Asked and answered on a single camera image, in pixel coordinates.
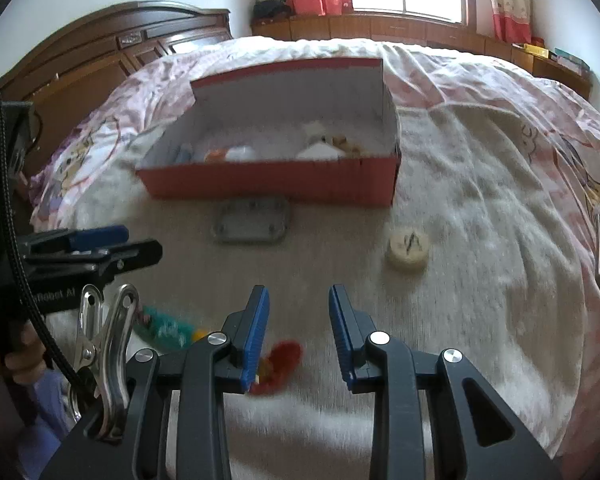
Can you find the beige towel blanket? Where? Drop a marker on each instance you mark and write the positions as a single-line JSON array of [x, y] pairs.
[[455, 310]]

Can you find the dark bag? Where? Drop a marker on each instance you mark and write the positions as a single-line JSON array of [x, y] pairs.
[[272, 9]]

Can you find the green tube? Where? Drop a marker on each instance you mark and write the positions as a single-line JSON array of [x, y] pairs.
[[167, 330]]

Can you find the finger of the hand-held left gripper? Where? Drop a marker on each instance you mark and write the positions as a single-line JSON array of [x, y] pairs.
[[135, 255], [100, 237]]

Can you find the green book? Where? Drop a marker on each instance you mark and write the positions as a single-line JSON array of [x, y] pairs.
[[572, 60]]

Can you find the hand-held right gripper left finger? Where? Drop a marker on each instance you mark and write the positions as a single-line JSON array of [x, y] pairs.
[[257, 340]]

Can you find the yellow box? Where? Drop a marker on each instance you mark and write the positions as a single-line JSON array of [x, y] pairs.
[[536, 51]]

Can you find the silver metal carabiner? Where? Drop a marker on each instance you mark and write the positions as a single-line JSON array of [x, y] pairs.
[[115, 340]]

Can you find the brown wooden headboard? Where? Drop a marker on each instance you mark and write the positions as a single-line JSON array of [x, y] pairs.
[[90, 40]]

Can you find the small red box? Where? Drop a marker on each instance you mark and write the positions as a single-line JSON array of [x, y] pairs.
[[347, 4]]

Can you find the white round object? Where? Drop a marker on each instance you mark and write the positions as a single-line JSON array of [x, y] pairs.
[[241, 153]]

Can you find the wooden window cabinet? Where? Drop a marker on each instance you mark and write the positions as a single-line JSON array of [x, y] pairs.
[[420, 30]]

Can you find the pink printed bedsheet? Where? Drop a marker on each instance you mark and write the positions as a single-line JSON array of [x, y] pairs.
[[530, 110]]

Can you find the purple clothing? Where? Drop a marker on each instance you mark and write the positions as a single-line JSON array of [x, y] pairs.
[[45, 400]]

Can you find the red cardboard box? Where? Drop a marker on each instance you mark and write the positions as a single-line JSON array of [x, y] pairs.
[[280, 182]]

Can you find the round wooden chess piece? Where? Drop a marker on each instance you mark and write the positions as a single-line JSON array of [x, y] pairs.
[[407, 250]]

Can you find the person's left hand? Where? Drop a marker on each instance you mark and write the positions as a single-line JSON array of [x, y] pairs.
[[27, 360]]

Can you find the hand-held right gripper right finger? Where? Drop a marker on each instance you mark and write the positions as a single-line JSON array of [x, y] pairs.
[[342, 340]]

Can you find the orange object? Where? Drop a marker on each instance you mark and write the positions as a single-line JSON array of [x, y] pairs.
[[215, 155]]

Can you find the grey plastic plate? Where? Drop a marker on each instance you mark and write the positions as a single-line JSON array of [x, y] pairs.
[[250, 222]]

